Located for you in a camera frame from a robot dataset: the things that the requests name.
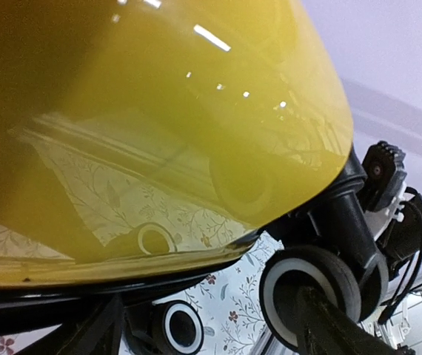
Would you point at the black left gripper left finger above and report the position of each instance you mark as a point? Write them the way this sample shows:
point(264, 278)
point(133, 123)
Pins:
point(99, 332)

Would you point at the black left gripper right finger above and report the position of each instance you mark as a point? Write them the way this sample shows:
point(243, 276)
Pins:
point(321, 328)

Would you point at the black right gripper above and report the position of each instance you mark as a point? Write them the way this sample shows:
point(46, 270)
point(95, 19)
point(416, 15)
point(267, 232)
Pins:
point(392, 209)

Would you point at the yellow Pikachu suitcase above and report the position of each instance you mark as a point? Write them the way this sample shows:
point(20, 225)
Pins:
point(145, 145)

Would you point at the floral table mat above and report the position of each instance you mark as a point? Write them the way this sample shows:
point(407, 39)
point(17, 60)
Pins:
point(227, 302)

